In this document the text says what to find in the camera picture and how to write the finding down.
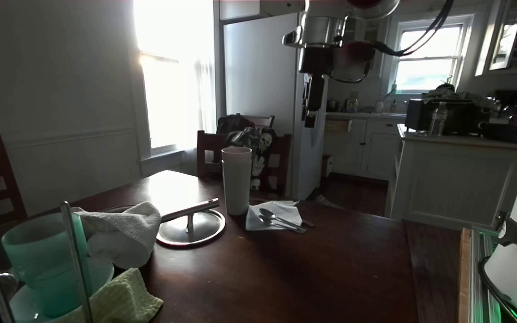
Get white refrigerator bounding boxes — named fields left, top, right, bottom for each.
left=222, top=11, right=329, bottom=201

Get white kitchen base cabinets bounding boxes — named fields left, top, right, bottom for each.
left=323, top=112, right=406, bottom=181

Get skeleton print jacket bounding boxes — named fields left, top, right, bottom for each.
left=224, top=127, right=280, bottom=192

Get dark backpack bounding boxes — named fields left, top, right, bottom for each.
left=216, top=114, right=256, bottom=135

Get kitchen window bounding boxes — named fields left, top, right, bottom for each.
left=391, top=14, right=475, bottom=96

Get tall white plastic cup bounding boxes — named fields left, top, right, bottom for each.
left=221, top=147, right=253, bottom=165
left=222, top=161, right=252, bottom=216

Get clear water bottle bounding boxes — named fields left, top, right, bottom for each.
left=429, top=101, right=449, bottom=137

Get bright window with curtain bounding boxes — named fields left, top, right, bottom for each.
left=132, top=0, right=218, bottom=155

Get white paper napkin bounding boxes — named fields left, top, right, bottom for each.
left=245, top=201, right=303, bottom=232

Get black countertop oven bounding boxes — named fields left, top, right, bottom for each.
left=404, top=98, right=481, bottom=136

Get silver spoon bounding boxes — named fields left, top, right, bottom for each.
left=259, top=208, right=307, bottom=231
left=258, top=215, right=308, bottom=234

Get white kitchen island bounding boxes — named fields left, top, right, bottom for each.
left=388, top=123, right=517, bottom=232

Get black coffee maker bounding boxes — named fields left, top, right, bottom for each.
left=493, top=89, right=517, bottom=118

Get silver pot lid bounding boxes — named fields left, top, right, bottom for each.
left=155, top=197, right=227, bottom=248

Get white waffle cloth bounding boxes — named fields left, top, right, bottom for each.
left=72, top=201, right=162, bottom=270

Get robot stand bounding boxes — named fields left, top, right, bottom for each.
left=458, top=226, right=517, bottom=323

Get teal plate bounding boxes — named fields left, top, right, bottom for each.
left=9, top=258, right=116, bottom=323

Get light green dish cloth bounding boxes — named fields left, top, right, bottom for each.
left=59, top=267, right=164, bottom=323

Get teal plastic cup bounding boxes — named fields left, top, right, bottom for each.
left=1, top=212, right=90, bottom=319

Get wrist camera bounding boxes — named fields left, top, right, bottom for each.
left=332, top=40, right=377, bottom=83

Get glass door wall cabinet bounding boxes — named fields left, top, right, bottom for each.
left=474, top=0, right=517, bottom=78

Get metal wire rack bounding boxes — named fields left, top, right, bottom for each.
left=0, top=193, right=95, bottom=323

